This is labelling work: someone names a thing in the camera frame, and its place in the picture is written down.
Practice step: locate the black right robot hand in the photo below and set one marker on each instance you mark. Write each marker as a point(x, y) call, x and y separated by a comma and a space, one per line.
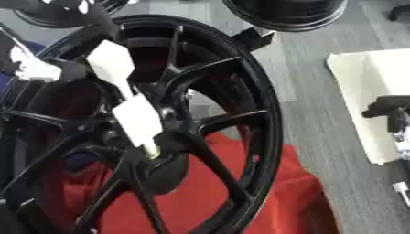
point(385, 105)

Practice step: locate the black spoked wheel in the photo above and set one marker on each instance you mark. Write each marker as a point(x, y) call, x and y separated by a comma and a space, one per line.
point(256, 100)

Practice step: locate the black bracket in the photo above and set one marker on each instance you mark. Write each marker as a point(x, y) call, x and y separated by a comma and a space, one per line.
point(252, 39)

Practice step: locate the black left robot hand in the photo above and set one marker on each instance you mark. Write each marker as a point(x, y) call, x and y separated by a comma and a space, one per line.
point(95, 19)

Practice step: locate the white pin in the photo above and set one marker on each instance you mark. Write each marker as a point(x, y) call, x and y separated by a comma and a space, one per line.
point(138, 120)
point(111, 62)

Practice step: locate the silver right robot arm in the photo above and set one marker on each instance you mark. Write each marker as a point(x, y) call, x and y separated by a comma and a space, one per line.
point(402, 146)

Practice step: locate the black round wheel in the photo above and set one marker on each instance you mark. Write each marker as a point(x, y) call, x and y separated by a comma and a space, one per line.
point(291, 13)
point(37, 16)

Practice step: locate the white flat board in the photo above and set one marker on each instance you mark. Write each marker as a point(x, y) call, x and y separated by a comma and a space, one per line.
point(368, 91)

